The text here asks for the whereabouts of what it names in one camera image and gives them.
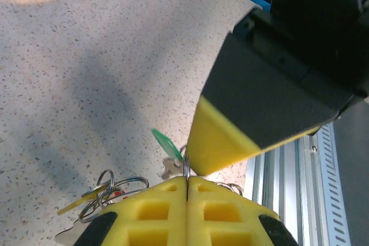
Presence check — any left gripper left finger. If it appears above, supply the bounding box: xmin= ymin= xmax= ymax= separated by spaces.
xmin=73 ymin=176 xmax=189 ymax=246

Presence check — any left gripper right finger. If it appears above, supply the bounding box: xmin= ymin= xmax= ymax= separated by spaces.
xmin=187 ymin=176 xmax=299 ymax=246

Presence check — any keyring with metal keys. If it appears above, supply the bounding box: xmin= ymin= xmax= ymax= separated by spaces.
xmin=54 ymin=145 xmax=246 ymax=245

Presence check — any yellow tag key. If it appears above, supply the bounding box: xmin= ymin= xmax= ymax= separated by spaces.
xmin=57 ymin=184 xmax=107 ymax=217

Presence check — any green tag key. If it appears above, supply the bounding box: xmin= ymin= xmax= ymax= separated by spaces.
xmin=151 ymin=127 xmax=187 ymax=180

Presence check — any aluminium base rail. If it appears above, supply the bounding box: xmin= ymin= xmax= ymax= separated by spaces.
xmin=244 ymin=130 xmax=322 ymax=246

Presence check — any white slotted cable duct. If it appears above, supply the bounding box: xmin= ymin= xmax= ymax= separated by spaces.
xmin=312 ymin=123 xmax=352 ymax=246

